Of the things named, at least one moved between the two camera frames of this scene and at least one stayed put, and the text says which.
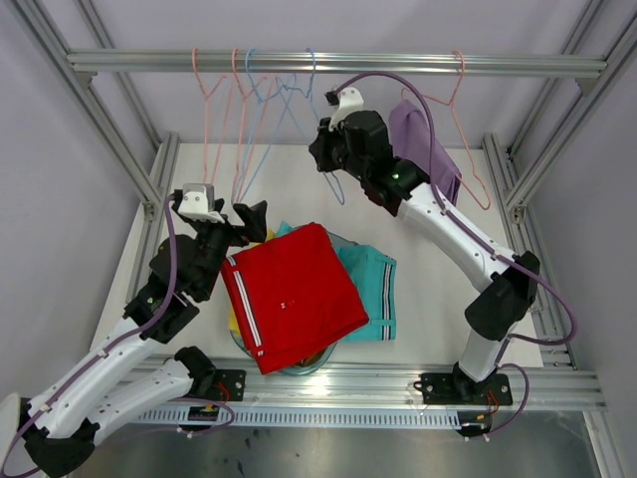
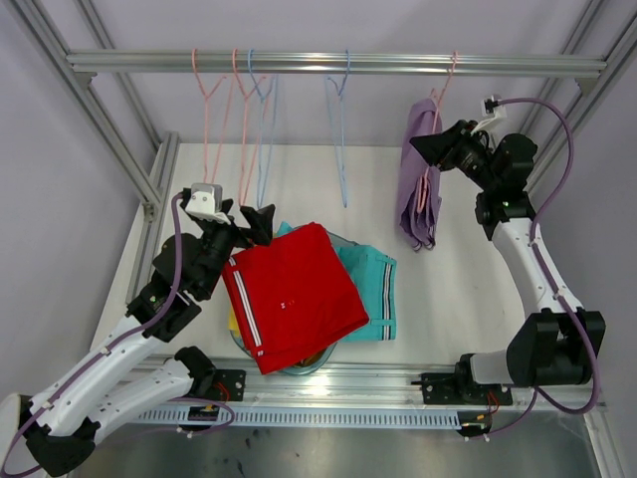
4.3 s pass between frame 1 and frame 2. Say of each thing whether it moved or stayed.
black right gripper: moved
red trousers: stayed
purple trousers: moved
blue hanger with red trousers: moved
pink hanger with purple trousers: moved
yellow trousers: stayed
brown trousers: stayed
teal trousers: stayed
